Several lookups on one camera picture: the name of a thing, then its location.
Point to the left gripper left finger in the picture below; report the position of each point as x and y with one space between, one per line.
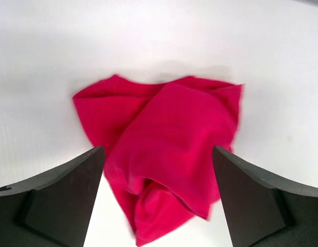
52 208

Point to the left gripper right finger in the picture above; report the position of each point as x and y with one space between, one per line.
263 208

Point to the red t-shirt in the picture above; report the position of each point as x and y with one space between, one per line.
158 140

